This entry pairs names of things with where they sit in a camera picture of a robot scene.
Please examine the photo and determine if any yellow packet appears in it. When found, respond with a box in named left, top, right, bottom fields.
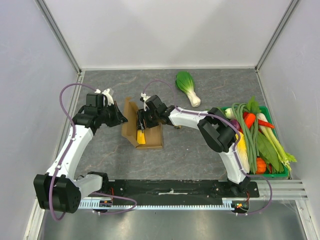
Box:
left=136, top=129, right=146, bottom=145

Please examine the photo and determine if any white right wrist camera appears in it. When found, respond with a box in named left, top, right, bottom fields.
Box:
left=140, top=93, right=150, bottom=112

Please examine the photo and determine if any green bok choy toy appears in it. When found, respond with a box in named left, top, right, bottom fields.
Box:
left=175, top=71, right=201, bottom=108

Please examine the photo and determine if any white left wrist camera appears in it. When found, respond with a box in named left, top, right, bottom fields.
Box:
left=95, top=88, right=114, bottom=106

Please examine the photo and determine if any green long beans bundle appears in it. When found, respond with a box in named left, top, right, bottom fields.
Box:
left=231, top=102, right=261, bottom=174

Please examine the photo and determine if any aluminium frame rail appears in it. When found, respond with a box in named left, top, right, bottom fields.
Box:
left=24, top=179, right=320, bottom=240

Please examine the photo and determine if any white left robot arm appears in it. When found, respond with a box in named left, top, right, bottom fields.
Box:
left=33, top=88, right=128, bottom=213

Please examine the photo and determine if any orange carrot toy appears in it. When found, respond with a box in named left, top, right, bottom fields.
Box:
left=243, top=112, right=256, bottom=129

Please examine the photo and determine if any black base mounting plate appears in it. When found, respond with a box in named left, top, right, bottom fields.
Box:
left=101, top=179, right=260, bottom=204

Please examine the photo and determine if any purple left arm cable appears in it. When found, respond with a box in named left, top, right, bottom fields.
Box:
left=48, top=82, right=138, bottom=221

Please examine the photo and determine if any blue slotted cable duct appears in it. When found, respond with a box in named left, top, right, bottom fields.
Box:
left=78, top=197, right=249, bottom=212

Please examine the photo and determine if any orange pumpkin toy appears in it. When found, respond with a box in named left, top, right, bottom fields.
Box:
left=255, top=157, right=267, bottom=175

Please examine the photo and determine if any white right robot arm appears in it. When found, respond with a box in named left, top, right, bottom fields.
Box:
left=137, top=93, right=250, bottom=197

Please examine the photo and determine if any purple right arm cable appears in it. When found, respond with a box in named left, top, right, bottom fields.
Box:
left=142, top=79, right=273, bottom=217

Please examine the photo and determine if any purple onion toy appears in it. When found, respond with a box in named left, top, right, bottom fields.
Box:
left=230, top=119, right=241, bottom=131

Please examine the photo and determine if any green celery toy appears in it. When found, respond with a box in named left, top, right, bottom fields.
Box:
left=257, top=113, right=297, bottom=172

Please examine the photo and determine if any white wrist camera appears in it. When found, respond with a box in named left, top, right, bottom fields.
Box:
left=140, top=93, right=150, bottom=112
left=95, top=88, right=114, bottom=106

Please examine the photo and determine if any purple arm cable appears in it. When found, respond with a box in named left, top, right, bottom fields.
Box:
left=142, top=79, right=273, bottom=217
left=48, top=82, right=138, bottom=221

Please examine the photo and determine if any brown cardboard express box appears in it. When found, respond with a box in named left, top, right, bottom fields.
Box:
left=121, top=97, right=164, bottom=150

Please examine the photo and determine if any green plastic basket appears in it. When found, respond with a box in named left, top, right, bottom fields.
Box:
left=235, top=107, right=289, bottom=178

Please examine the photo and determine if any green leaf vegetable toy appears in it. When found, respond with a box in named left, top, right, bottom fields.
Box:
left=257, top=132, right=285, bottom=174

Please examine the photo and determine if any yellow napa cabbage toy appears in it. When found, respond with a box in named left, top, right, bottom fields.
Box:
left=236, top=132, right=250, bottom=174

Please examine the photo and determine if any red chili pepper toy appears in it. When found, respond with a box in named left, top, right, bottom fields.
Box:
left=258, top=119, right=275, bottom=129

